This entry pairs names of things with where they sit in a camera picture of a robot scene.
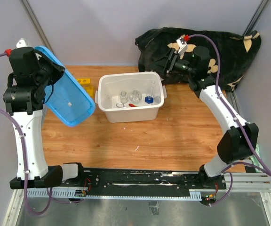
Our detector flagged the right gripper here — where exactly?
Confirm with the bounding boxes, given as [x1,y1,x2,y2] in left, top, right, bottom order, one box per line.
[147,48,195,78]

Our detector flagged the graduated cylinder blue base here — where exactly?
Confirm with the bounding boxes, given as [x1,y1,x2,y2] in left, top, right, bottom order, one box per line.
[144,80,155,104]

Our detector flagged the blue plastic tray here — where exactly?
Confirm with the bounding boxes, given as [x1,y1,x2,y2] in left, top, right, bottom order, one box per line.
[34,46,96,128]

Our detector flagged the glass petri dish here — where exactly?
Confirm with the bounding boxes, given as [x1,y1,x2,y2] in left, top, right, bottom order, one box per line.
[129,90,142,104]

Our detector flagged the white plastic bin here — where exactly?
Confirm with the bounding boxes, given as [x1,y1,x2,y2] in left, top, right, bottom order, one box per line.
[95,72,167,123]

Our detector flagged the metal crucible tongs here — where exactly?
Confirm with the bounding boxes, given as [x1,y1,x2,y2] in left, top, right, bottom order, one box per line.
[116,103,126,108]

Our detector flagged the small glass beaker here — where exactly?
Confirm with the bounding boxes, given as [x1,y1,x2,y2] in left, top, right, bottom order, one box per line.
[120,91,128,104]

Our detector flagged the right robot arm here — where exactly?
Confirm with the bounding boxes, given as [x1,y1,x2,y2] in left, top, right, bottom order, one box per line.
[149,46,259,188]

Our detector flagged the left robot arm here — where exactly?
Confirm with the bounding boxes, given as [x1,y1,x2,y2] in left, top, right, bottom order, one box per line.
[3,47,86,189]

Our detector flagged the black floral blanket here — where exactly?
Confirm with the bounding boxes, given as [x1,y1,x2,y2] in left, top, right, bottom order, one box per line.
[135,27,262,91]

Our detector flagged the yellow test tube rack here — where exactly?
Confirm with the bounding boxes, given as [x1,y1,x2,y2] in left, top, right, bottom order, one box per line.
[77,78,95,98]

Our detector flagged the green printed cloth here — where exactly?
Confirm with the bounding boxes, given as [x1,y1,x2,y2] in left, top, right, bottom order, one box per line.
[250,144,264,173]

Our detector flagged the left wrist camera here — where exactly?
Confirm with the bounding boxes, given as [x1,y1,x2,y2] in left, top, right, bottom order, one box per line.
[4,38,29,56]

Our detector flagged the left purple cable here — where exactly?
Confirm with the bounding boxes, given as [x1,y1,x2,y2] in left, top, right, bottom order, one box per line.
[0,53,87,216]

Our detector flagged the purple cable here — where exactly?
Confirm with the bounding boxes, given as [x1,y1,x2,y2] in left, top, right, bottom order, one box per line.
[0,53,87,216]
[188,34,271,208]

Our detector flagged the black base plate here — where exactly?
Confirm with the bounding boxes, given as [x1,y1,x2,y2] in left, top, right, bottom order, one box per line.
[61,168,226,199]

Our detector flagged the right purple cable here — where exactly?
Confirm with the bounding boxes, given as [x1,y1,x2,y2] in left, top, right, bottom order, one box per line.
[188,34,271,208]

